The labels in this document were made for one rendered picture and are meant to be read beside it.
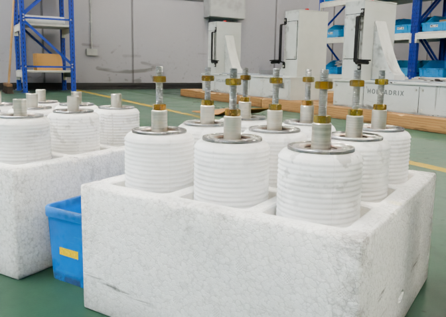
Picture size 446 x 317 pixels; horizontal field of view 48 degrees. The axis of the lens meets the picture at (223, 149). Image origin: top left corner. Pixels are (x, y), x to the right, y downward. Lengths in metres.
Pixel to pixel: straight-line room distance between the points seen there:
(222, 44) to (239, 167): 4.81
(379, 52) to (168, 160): 3.05
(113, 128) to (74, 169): 0.17
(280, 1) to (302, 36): 4.32
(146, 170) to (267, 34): 7.68
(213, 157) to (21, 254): 0.40
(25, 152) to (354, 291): 0.58
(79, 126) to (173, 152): 0.33
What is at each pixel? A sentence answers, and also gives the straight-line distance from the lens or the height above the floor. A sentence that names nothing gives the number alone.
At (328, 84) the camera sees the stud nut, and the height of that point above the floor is 0.32.
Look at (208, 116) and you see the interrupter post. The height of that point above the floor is 0.26.
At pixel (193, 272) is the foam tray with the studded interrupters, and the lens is 0.62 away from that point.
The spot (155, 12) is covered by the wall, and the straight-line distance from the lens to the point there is 7.45.
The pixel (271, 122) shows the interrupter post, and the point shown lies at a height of 0.26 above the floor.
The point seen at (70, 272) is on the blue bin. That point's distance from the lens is 0.84.
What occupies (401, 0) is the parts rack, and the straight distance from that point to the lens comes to 7.70.
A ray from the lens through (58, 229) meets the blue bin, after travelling 0.84.
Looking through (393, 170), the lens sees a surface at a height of 0.20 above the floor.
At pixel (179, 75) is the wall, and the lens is 7.56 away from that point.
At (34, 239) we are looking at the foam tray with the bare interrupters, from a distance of 0.89.
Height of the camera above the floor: 0.34
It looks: 9 degrees down
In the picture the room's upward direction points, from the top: 1 degrees clockwise
